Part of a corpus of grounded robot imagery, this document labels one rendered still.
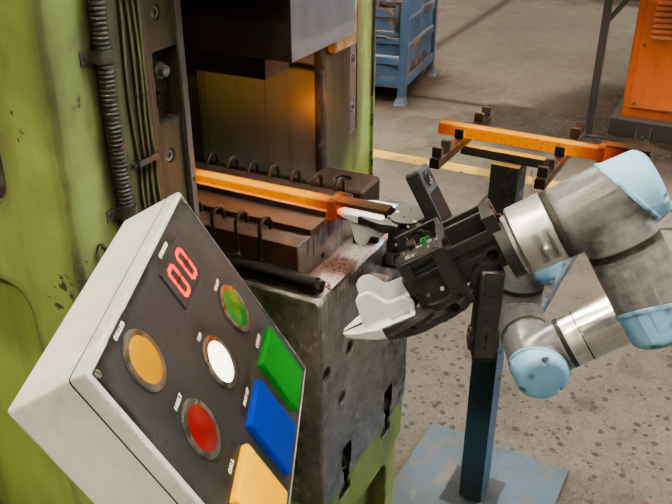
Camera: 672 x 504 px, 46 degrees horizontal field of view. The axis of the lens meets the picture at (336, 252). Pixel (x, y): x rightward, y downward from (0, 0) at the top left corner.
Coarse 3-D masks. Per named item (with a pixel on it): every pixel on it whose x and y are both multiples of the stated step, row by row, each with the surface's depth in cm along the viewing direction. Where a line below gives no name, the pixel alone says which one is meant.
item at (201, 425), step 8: (192, 408) 71; (200, 408) 72; (192, 416) 70; (200, 416) 71; (208, 416) 73; (192, 424) 70; (200, 424) 71; (208, 424) 72; (192, 432) 69; (200, 432) 70; (208, 432) 71; (216, 432) 73; (200, 440) 70; (208, 440) 71; (216, 440) 72; (208, 448) 70
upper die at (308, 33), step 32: (192, 0) 114; (224, 0) 112; (256, 0) 110; (288, 0) 107; (320, 0) 115; (352, 0) 124; (192, 32) 117; (224, 32) 114; (256, 32) 112; (288, 32) 109; (320, 32) 117; (352, 32) 126
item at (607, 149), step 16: (448, 128) 168; (464, 128) 166; (480, 128) 165; (496, 128) 165; (512, 144) 162; (528, 144) 161; (544, 144) 159; (560, 144) 158; (576, 144) 157; (592, 144) 157; (608, 144) 154; (624, 144) 154
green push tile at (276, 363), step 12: (264, 336) 93; (276, 336) 94; (264, 348) 90; (276, 348) 93; (264, 360) 88; (276, 360) 91; (288, 360) 94; (264, 372) 88; (276, 372) 90; (288, 372) 93; (300, 372) 96; (276, 384) 89; (288, 384) 91; (300, 384) 94; (288, 396) 90
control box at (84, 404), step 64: (128, 256) 79; (192, 256) 85; (64, 320) 73; (128, 320) 68; (192, 320) 79; (256, 320) 93; (64, 384) 61; (128, 384) 64; (192, 384) 73; (64, 448) 64; (128, 448) 63; (192, 448) 69; (256, 448) 79
